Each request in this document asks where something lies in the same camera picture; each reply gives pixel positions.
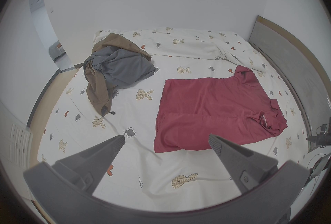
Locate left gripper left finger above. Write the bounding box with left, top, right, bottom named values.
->
left=51, top=134, right=126, bottom=196

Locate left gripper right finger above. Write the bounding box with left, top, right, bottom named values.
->
left=208, top=134, right=279, bottom=195

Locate red shirt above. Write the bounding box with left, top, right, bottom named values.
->
left=154, top=65, right=288, bottom=154

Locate bed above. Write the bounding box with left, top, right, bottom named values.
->
left=26, top=15, right=331, bottom=210

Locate grey garment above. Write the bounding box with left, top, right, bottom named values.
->
left=83, top=46, right=156, bottom=89

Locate brown garment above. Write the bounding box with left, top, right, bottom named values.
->
left=83, top=33, right=152, bottom=116

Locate white printed quilt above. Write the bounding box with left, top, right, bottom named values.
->
left=93, top=27, right=267, bottom=73

